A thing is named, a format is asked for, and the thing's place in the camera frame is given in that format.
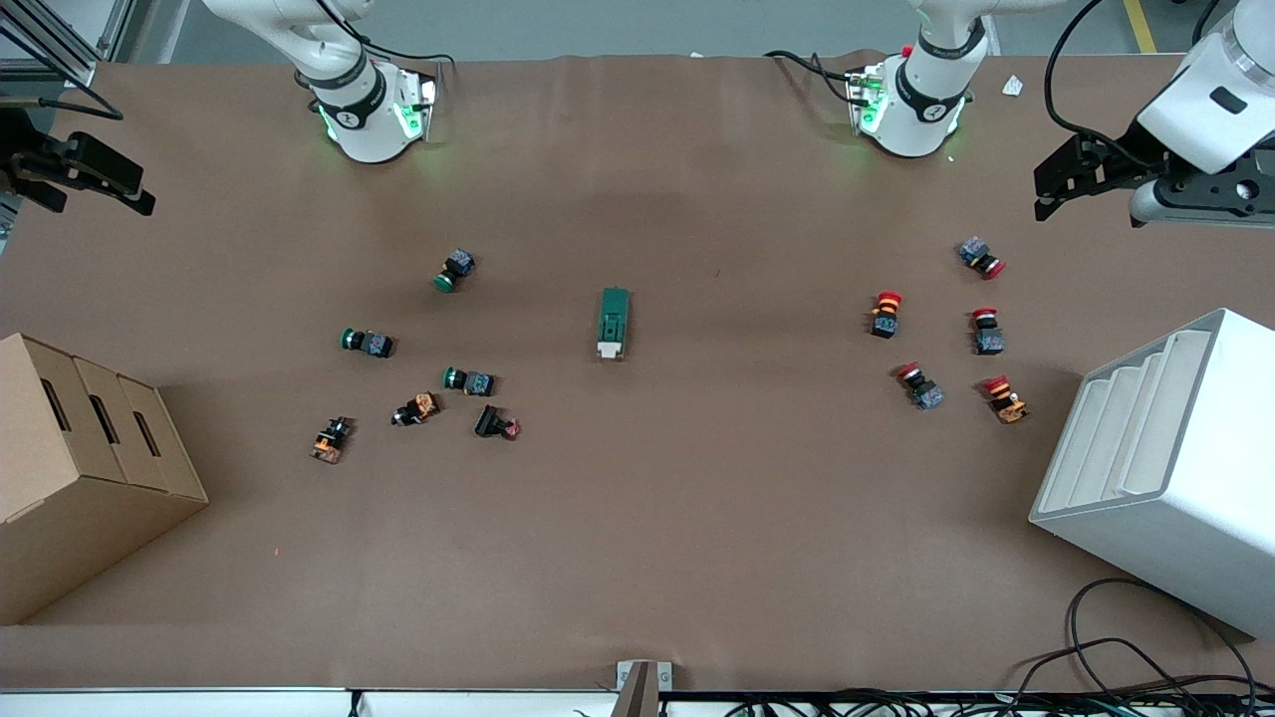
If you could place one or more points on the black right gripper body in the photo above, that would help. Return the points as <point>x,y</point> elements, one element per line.
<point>22,157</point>

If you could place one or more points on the green load switch white lever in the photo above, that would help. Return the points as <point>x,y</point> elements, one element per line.
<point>614,319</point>

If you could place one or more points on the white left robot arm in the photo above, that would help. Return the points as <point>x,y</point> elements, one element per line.
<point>926,110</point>

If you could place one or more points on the small white paper scrap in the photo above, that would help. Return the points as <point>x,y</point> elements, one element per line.
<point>1013,86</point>

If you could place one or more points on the red emergency button blue block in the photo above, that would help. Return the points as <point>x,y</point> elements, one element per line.
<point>988,341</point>
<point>974,250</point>
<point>926,395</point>

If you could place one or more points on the red emergency button orange block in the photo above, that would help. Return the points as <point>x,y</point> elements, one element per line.
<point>885,321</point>
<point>1008,406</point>

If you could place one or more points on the green mushroom push button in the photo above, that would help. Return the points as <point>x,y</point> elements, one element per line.
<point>458,265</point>
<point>478,382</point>
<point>377,345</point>

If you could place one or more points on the brown cardboard box with slots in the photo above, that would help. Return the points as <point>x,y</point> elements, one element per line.
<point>60,518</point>

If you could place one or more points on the white stepped plastic rack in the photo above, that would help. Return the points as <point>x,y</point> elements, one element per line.
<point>1175,518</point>

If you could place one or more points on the black square push button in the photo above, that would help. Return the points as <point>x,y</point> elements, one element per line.
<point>488,421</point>

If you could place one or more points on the aluminium profile frame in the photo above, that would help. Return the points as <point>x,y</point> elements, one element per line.
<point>60,30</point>

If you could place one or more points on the black selector switch orange block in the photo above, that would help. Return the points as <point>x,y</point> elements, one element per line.
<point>329,445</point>
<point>422,406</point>

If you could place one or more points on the white table edge rail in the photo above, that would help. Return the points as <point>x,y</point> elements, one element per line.
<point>199,704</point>

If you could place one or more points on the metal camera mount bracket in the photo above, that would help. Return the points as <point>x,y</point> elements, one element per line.
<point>642,687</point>

